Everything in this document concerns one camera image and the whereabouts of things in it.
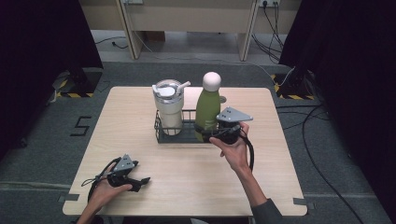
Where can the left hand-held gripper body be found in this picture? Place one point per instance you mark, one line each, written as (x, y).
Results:
(124, 165)

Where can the green bottle with white cap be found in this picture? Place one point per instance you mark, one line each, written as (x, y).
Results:
(208, 105)

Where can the stand base with striped tape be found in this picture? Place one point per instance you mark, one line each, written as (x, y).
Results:
(292, 88)
(81, 84)

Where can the white wall socket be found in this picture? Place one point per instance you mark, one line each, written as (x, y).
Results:
(269, 2)

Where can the beige wooden desk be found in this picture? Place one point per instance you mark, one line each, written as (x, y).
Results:
(193, 15)

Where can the cream tumbler with straw lid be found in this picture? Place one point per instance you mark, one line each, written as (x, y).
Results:
(169, 112)

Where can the person's left hand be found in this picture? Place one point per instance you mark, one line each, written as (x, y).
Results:
(102, 194)

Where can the grey tape strip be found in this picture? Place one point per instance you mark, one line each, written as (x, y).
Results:
(303, 202)
(69, 197)

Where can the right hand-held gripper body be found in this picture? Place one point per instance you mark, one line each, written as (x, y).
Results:
(232, 115)

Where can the grey round table grommet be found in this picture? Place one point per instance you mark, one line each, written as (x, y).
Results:
(223, 99)

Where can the black curtain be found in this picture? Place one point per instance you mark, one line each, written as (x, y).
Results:
(37, 62)
(351, 62)

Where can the person's right hand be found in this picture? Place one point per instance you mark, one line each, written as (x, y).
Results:
(236, 155)

